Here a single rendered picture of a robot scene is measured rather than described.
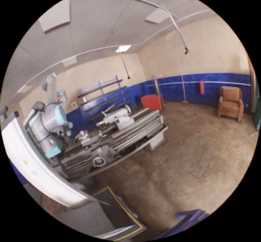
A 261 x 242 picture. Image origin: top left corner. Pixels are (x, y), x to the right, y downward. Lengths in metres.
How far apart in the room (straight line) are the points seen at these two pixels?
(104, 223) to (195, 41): 4.58
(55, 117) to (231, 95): 3.79
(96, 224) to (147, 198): 1.01
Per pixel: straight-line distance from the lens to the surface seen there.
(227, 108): 3.19
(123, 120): 1.61
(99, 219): 0.92
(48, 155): 0.82
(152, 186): 1.70
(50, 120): 0.69
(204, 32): 3.95
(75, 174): 1.99
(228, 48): 3.79
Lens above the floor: 1.61
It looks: 19 degrees down
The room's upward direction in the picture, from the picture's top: 19 degrees counter-clockwise
